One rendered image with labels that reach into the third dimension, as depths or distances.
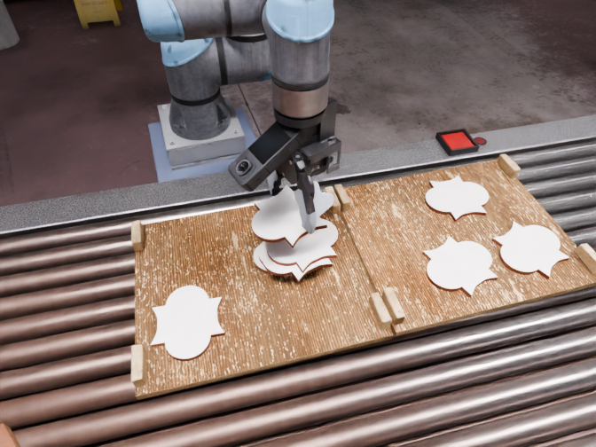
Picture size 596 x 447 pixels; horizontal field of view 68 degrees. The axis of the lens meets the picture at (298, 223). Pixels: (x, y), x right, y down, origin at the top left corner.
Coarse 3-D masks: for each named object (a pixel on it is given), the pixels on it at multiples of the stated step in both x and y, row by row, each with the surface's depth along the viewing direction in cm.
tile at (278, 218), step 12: (288, 192) 77; (264, 204) 75; (276, 204) 75; (288, 204) 75; (264, 216) 73; (276, 216) 73; (288, 216) 73; (300, 216) 73; (252, 228) 72; (264, 228) 72; (276, 228) 72; (288, 228) 72; (300, 228) 71; (324, 228) 72; (264, 240) 71; (276, 240) 71; (288, 240) 70
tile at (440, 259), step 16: (448, 240) 84; (432, 256) 81; (448, 256) 81; (464, 256) 81; (480, 256) 81; (432, 272) 79; (448, 272) 79; (464, 272) 79; (480, 272) 79; (448, 288) 77; (464, 288) 77
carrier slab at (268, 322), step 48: (144, 240) 85; (192, 240) 85; (240, 240) 85; (144, 288) 78; (240, 288) 78; (288, 288) 78; (336, 288) 78; (144, 336) 72; (240, 336) 72; (288, 336) 72; (336, 336) 72; (384, 336) 72; (192, 384) 67
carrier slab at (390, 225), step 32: (352, 192) 94; (384, 192) 94; (416, 192) 94; (512, 192) 94; (352, 224) 88; (384, 224) 88; (416, 224) 88; (448, 224) 88; (480, 224) 88; (544, 224) 88; (384, 256) 83; (416, 256) 83; (576, 256) 83; (416, 288) 78; (480, 288) 78; (512, 288) 78; (544, 288) 78; (576, 288) 78; (416, 320) 74; (448, 320) 74
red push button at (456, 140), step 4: (460, 132) 110; (444, 136) 109; (448, 136) 109; (452, 136) 109; (456, 136) 109; (460, 136) 109; (464, 136) 109; (448, 140) 107; (452, 140) 107; (456, 140) 107; (460, 140) 107; (464, 140) 107; (468, 140) 107; (448, 144) 106; (452, 144) 106; (456, 144) 106; (460, 144) 106; (464, 144) 106; (468, 144) 106; (472, 144) 106; (452, 148) 105; (456, 148) 105
